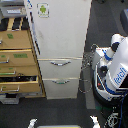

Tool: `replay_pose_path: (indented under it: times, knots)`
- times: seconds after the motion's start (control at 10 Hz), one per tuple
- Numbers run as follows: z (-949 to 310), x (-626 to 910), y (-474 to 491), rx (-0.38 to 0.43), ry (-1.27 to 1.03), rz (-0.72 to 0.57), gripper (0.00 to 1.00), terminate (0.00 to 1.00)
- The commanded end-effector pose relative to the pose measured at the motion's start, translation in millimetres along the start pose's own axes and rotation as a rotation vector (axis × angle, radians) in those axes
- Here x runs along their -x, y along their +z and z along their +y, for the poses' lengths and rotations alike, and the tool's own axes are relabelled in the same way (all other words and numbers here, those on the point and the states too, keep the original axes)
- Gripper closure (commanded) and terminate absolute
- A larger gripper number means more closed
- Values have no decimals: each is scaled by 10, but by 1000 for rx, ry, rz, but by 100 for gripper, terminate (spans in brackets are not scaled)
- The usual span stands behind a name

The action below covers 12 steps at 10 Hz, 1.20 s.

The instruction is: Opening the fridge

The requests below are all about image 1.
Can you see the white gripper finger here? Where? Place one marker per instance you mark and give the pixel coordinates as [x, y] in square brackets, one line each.
[32, 123]
[95, 121]

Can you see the white fridge door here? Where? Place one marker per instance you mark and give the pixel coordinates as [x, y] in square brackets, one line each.
[63, 32]

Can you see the lower fridge drawer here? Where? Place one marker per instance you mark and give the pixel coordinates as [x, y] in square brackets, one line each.
[61, 88]

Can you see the fridge drawer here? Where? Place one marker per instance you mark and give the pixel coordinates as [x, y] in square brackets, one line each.
[61, 88]
[62, 68]

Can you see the upper fridge drawer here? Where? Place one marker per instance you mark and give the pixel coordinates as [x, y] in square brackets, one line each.
[62, 68]

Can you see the white fridge body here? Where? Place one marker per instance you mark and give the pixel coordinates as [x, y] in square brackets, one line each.
[59, 29]

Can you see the wooden drawer cabinet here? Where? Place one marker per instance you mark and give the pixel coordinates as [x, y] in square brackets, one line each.
[19, 69]

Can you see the white blue standing robot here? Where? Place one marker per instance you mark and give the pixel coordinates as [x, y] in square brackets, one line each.
[110, 67]

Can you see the green android sticker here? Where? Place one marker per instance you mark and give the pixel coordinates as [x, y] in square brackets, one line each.
[43, 10]

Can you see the grey box on cabinet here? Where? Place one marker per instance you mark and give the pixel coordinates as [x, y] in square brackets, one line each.
[13, 11]

